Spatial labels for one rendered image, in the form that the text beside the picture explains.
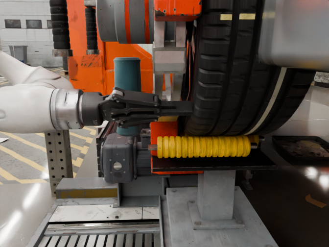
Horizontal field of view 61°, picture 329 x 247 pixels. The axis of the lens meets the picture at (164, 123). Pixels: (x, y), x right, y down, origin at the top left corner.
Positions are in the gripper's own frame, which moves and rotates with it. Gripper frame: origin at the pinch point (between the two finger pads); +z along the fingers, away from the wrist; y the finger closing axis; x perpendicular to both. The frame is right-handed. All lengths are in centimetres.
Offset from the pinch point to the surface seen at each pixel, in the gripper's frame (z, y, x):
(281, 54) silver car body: 10.5, 27.3, -10.3
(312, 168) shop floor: 101, -120, 30
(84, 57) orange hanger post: -34, -38, 52
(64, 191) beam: -47, -80, 6
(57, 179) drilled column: -56, -93, 17
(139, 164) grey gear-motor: -11, -55, 9
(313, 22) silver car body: 10.4, 33.9, -12.4
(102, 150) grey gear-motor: -25, -50, 13
